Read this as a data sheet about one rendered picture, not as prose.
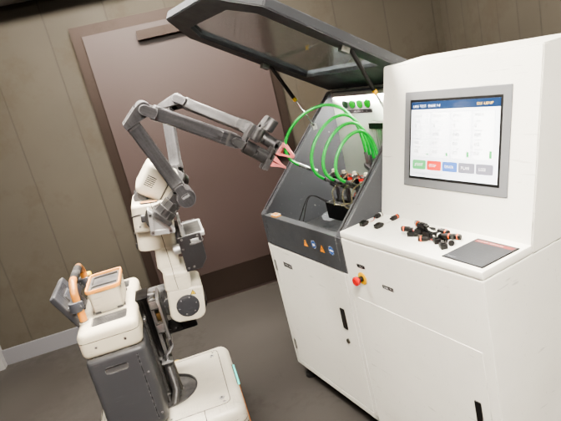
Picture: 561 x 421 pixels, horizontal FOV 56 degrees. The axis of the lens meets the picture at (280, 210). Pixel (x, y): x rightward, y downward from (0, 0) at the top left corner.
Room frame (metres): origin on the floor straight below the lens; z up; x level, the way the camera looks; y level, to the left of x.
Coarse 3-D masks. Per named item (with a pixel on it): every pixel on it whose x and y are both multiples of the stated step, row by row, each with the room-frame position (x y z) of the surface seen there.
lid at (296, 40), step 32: (192, 0) 2.11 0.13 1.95; (224, 0) 1.97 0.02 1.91; (256, 0) 1.93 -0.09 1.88; (192, 32) 2.47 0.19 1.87; (224, 32) 2.41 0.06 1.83; (256, 32) 2.28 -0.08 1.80; (288, 32) 2.18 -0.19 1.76; (320, 32) 2.02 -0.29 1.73; (288, 64) 2.66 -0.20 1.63; (320, 64) 2.51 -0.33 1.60; (352, 64) 2.38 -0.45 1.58; (384, 64) 2.19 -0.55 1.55
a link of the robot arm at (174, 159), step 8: (160, 104) 2.65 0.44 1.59; (168, 104) 2.64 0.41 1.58; (176, 104) 2.64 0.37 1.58; (168, 128) 2.62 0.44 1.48; (168, 136) 2.61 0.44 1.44; (176, 136) 2.62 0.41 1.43; (168, 144) 2.59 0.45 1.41; (176, 144) 2.59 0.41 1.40; (168, 152) 2.58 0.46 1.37; (176, 152) 2.57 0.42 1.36; (176, 160) 2.55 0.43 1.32; (176, 168) 2.52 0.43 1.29
